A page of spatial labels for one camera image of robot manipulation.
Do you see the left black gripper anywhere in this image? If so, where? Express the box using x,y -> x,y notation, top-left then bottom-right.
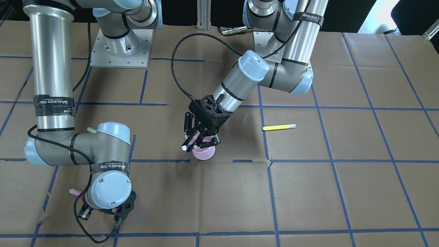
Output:
183,96 -> 231,146

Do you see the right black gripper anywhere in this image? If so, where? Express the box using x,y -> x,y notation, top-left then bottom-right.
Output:
78,190 -> 137,221

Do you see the purple marker pen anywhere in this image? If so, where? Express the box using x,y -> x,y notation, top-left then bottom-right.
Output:
181,131 -> 202,151

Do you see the pink marker pen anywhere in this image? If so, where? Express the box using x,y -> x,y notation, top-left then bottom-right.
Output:
69,188 -> 83,198

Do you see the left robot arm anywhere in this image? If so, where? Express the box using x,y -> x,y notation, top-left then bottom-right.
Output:
182,0 -> 328,152

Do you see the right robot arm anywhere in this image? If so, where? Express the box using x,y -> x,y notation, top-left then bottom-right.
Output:
23,0 -> 163,223

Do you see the pink mesh cup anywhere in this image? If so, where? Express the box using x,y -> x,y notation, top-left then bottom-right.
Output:
192,146 -> 215,161

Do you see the yellow marker pen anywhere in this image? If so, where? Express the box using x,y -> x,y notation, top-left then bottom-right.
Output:
262,124 -> 296,131

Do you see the green marker pen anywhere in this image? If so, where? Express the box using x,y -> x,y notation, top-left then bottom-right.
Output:
86,127 -> 97,133

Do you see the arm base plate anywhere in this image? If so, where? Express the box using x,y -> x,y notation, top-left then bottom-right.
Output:
253,31 -> 276,57
91,30 -> 154,69

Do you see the aluminium frame post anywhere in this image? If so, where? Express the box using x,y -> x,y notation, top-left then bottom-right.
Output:
197,0 -> 211,32

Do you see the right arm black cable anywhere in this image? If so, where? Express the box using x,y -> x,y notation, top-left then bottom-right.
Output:
27,22 -> 120,243

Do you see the black braided cable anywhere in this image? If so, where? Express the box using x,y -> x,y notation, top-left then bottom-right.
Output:
171,0 -> 312,103

